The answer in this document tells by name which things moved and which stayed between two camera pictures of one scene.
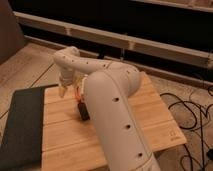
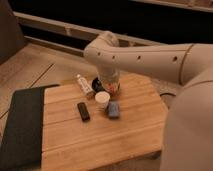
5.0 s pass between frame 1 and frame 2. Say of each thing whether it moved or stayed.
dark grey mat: stayed
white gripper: moved
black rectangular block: stayed
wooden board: stayed
